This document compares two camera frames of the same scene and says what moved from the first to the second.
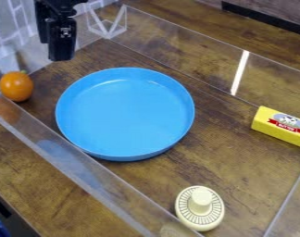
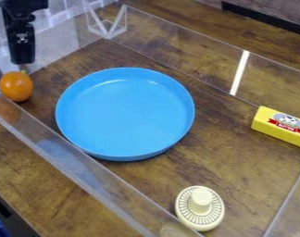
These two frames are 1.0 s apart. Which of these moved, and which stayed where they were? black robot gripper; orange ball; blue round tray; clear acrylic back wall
Moved: black robot gripper
Stayed: orange ball; blue round tray; clear acrylic back wall
